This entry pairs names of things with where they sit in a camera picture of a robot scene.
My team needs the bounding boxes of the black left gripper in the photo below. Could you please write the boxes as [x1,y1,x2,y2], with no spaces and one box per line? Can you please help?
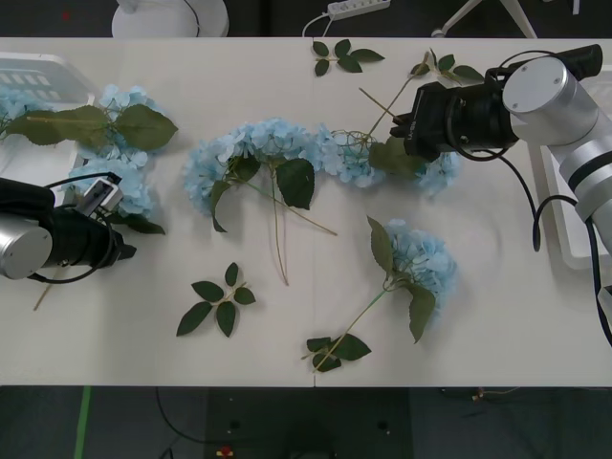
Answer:
[108,228,139,267]

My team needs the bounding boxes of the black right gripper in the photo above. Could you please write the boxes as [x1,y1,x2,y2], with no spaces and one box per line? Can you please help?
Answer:
[388,81,461,162]

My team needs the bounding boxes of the loose green leaf twig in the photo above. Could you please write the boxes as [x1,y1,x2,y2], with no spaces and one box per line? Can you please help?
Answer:
[175,261,257,339]
[409,47,486,87]
[312,38,386,77]

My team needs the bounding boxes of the white stand legs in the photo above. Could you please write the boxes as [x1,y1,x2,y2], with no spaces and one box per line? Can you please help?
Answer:
[429,0,539,39]

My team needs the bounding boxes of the shallow white box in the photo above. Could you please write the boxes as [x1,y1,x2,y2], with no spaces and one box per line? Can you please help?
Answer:
[524,71,612,273]
[0,52,97,181]

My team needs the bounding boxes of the round white machine base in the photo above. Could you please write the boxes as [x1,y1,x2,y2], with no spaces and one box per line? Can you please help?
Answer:
[111,0,230,39]

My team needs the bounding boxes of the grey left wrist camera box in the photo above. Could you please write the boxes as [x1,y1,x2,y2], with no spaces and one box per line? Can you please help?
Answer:
[81,175,123,217]

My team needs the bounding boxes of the white power strip with cable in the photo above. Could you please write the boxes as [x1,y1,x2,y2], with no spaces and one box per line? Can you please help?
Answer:
[301,0,391,38]

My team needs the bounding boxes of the black floor cable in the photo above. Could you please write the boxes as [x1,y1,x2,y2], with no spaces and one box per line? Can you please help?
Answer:
[154,385,208,444]

